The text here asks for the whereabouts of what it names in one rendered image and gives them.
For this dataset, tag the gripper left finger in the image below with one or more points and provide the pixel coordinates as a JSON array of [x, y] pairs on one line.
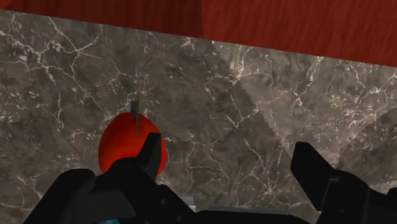
[[130, 189]]

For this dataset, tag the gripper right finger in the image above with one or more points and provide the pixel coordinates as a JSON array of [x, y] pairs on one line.
[[338, 189]]

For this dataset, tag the red apple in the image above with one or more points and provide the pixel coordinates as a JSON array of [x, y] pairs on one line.
[[121, 141]]

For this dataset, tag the red wooden robot stand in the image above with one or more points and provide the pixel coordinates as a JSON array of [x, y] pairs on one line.
[[279, 24]]

